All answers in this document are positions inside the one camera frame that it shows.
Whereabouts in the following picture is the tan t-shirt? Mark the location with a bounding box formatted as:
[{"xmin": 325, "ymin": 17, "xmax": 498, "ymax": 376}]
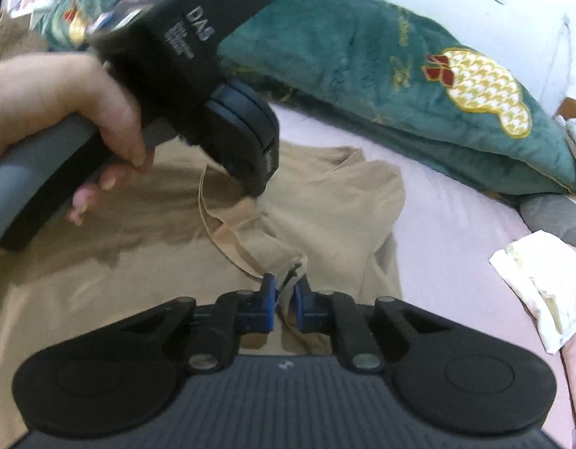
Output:
[{"xmin": 0, "ymin": 142, "xmax": 405, "ymax": 448}]

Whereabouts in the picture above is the person left hand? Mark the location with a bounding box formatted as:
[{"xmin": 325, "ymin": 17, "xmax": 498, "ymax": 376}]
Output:
[{"xmin": 0, "ymin": 53, "xmax": 154, "ymax": 226}]

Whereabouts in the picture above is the white folded cloth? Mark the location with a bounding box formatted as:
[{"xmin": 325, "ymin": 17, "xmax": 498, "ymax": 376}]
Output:
[{"xmin": 489, "ymin": 230, "xmax": 576, "ymax": 355}]

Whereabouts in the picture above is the brown speckled folded cloth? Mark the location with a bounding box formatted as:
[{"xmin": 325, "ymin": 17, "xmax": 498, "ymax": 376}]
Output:
[{"xmin": 0, "ymin": 10, "xmax": 49, "ymax": 61}]

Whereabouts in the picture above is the grey pillow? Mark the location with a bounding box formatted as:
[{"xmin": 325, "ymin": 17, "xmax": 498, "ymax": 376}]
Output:
[{"xmin": 519, "ymin": 193, "xmax": 576, "ymax": 247}]

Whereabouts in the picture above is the green plush blanket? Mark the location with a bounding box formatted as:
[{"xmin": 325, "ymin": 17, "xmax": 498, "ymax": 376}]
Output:
[{"xmin": 36, "ymin": 0, "xmax": 576, "ymax": 197}]

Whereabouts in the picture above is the wooden headboard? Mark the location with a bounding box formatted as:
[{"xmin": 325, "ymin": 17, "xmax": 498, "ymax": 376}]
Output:
[{"xmin": 558, "ymin": 97, "xmax": 576, "ymax": 120}]

